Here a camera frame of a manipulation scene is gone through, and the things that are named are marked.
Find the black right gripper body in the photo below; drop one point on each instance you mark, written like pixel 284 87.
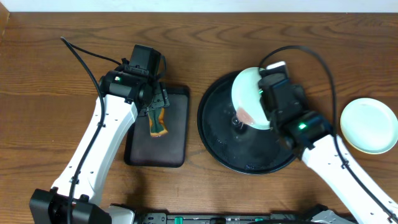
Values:
pixel 301 96

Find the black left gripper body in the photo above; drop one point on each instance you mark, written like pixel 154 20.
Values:
pixel 158 99

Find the orange green scrub sponge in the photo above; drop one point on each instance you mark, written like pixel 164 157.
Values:
pixel 156 122

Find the mint plate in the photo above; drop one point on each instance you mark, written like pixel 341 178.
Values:
pixel 246 95
pixel 369 126

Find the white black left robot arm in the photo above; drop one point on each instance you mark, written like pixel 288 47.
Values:
pixel 76 194

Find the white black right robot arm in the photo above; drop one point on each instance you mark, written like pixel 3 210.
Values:
pixel 313 140

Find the dark rectangular sponge tray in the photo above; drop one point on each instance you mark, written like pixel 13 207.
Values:
pixel 167 150

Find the round black serving tray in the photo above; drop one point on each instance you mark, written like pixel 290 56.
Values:
pixel 237 146

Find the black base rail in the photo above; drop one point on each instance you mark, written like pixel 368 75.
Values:
pixel 327 216

